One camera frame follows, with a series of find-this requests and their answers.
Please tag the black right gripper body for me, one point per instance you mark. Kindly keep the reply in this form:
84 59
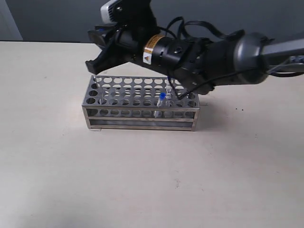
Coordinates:
136 23

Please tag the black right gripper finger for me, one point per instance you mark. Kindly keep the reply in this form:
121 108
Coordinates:
104 36
112 55

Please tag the blue-capped tube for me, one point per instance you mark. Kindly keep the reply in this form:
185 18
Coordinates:
161 98
168 94
97 86

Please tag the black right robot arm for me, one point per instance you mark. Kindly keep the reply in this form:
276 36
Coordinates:
199 56

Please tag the stainless steel test tube rack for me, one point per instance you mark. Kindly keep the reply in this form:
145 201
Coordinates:
129 103

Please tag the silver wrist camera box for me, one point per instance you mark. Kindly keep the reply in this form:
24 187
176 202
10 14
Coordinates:
107 12

